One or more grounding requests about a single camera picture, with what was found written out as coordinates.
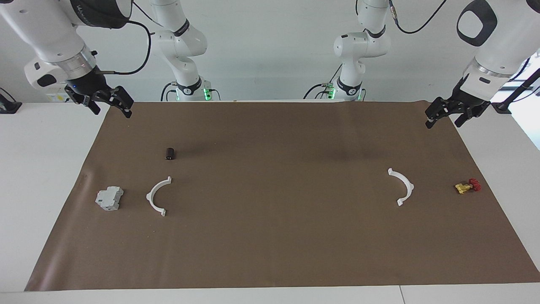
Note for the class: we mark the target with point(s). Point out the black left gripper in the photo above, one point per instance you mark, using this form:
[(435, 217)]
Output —
[(470, 95)]

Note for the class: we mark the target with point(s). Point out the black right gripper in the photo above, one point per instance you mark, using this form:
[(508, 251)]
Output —
[(86, 84)]

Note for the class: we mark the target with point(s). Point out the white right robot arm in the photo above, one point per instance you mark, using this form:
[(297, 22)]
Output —
[(42, 29)]

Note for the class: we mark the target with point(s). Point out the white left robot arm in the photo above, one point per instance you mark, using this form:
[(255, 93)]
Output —
[(506, 38)]

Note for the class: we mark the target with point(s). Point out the white control box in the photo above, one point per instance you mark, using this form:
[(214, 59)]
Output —
[(57, 98)]

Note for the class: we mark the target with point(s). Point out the black tripod stand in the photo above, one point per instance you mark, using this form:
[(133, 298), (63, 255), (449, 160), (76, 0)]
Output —
[(512, 95)]

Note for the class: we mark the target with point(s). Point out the small black cylinder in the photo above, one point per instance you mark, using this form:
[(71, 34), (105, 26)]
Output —
[(170, 153)]

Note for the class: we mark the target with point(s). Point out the grey circuit breaker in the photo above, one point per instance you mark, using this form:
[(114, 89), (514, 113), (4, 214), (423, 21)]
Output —
[(109, 199)]

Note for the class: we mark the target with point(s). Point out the brown paper table mat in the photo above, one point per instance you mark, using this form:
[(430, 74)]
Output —
[(274, 232)]

